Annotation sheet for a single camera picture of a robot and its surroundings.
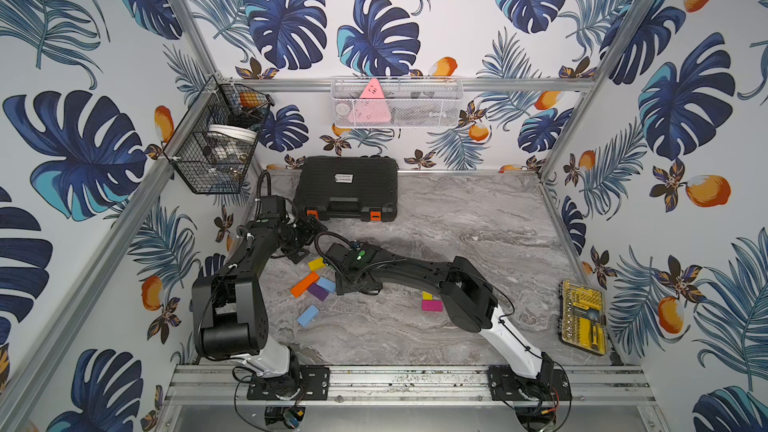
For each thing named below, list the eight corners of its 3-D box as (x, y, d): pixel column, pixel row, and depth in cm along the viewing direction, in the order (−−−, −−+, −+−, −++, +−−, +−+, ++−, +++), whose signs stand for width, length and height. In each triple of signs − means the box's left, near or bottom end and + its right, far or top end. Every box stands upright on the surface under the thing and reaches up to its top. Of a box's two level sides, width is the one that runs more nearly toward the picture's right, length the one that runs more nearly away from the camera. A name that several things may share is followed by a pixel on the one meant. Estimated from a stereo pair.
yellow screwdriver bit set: (557, 339, 83) (563, 336, 80) (558, 283, 94) (564, 278, 91) (600, 355, 80) (608, 352, 78) (597, 295, 91) (603, 290, 88)
